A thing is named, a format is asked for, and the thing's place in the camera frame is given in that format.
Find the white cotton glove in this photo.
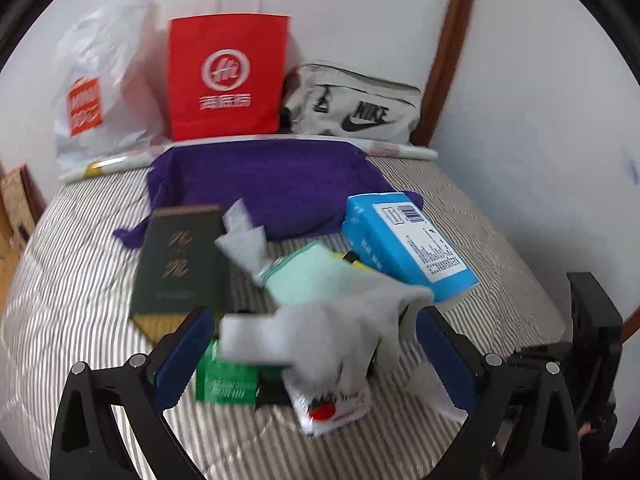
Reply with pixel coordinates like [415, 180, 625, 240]
[218, 283, 434, 394]

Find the green snack packet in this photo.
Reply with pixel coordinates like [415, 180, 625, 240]
[195, 340, 290, 408]

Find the red Haidilao paper bag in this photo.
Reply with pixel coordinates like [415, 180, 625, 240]
[167, 0, 290, 142]

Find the white tomato print sachet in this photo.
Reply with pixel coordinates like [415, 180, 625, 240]
[281, 366, 372, 437]

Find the brown wooden door frame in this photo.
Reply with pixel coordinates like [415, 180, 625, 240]
[410, 0, 475, 148]

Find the purple towel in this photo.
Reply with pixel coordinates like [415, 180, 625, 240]
[146, 140, 396, 242]

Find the dark green gold tin box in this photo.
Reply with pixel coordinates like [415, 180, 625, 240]
[129, 206, 233, 344]

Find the blue tissue box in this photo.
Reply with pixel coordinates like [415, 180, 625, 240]
[342, 192, 480, 304]

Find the green wet wipes pack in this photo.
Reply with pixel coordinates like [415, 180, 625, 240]
[262, 242, 372, 307]

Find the rolled patterned paper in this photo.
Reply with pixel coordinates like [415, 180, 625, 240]
[60, 133, 439, 184]

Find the white Miniso plastic bag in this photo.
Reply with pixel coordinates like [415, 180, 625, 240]
[53, 0, 167, 172]

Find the yellow small bag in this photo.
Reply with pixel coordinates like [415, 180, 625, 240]
[332, 250, 372, 271]

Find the grey Nike bag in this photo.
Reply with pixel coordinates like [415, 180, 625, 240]
[283, 63, 422, 144]

